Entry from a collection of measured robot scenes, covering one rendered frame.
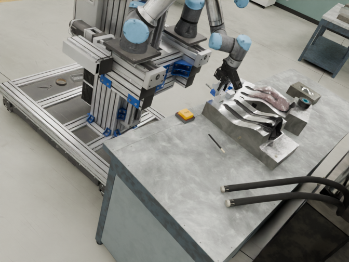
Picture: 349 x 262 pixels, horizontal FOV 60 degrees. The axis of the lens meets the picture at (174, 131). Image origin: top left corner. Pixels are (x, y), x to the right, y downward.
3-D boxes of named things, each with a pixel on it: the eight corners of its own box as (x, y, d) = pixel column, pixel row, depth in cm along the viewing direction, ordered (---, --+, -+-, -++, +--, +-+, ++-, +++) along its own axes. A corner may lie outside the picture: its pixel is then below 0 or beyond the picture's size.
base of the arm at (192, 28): (169, 29, 192) (173, 14, 186) (182, 26, 203) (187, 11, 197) (187, 40, 187) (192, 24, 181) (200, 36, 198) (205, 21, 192)
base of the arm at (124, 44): (112, 42, 157) (115, 24, 150) (132, 38, 167) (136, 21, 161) (133, 56, 152) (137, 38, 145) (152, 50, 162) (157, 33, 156)
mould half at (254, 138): (201, 113, 173) (209, 94, 164) (226, 102, 190) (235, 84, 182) (272, 170, 151) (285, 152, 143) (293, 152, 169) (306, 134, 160)
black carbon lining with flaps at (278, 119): (219, 107, 170) (225, 93, 164) (235, 100, 180) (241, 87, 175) (269, 145, 155) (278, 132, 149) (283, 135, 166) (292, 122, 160)
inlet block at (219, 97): (201, 88, 174) (204, 81, 170) (207, 85, 177) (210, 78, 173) (217, 103, 169) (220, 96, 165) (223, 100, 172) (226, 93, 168)
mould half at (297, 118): (225, 98, 193) (231, 84, 187) (237, 84, 213) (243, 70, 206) (298, 136, 183) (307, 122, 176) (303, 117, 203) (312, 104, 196)
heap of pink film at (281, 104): (246, 97, 190) (252, 87, 185) (254, 87, 203) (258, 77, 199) (284, 116, 185) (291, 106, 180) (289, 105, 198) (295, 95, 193)
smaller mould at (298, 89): (285, 92, 224) (290, 84, 220) (294, 88, 234) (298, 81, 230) (308, 108, 216) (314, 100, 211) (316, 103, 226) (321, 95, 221)
